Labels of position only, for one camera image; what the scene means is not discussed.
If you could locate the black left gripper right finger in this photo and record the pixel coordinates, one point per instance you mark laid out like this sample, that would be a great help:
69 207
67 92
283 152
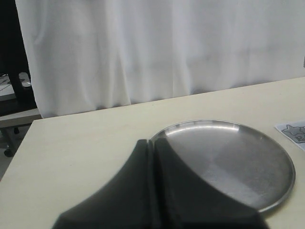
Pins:
186 201

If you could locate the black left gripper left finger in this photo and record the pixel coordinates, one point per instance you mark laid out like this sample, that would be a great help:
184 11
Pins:
127 201

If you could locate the round stainless steel plate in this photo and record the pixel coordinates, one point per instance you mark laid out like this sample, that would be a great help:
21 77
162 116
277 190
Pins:
238 160

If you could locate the paper game board sheet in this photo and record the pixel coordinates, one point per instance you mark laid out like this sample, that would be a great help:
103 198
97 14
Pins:
294 131

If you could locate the white backdrop curtain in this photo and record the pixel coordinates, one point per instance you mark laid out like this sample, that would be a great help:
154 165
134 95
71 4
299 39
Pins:
87 55

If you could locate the black stand with casters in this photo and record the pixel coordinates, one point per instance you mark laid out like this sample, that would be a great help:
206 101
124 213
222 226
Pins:
14 59

